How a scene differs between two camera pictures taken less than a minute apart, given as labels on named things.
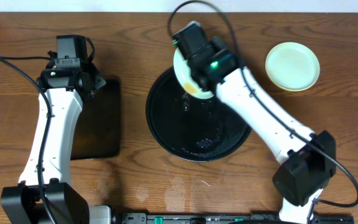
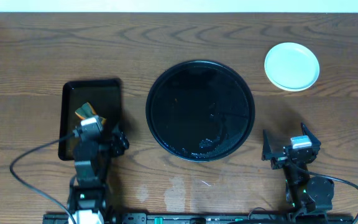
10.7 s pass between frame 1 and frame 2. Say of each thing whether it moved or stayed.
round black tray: stayed
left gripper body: moved
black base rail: stayed
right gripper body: moved
